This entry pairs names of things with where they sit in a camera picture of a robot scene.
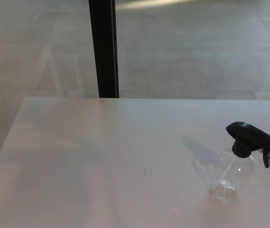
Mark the black trigger spray lid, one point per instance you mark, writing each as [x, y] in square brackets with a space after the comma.
[248, 134]

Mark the clear plastic spray bottle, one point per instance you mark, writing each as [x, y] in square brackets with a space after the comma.
[229, 175]

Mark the black vertical window frame post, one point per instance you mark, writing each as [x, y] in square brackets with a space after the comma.
[104, 47]

